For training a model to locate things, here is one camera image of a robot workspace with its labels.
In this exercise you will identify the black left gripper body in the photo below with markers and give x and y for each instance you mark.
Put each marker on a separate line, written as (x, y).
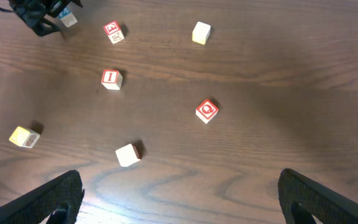
(38, 9)

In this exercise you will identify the red number 3 block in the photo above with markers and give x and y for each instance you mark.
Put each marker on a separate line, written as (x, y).
(114, 32)

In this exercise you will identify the white and blue block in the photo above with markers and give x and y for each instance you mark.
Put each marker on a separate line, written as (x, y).
(127, 155)

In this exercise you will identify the pale yellow wooden block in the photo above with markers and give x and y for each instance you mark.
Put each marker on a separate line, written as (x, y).
(201, 33)

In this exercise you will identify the red letter I block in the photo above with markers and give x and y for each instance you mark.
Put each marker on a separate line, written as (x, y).
(112, 79)

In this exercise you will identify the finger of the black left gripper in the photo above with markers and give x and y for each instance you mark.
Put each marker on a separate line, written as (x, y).
(45, 27)

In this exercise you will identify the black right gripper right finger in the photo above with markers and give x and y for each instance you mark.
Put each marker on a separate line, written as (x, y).
(303, 200)

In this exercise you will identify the red letter Q block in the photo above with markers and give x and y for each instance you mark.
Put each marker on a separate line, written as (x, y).
(206, 111)

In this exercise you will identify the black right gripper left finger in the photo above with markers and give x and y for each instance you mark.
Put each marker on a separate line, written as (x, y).
(57, 201)

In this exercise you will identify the blue number 2 block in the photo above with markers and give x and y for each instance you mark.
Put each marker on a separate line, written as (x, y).
(67, 17)

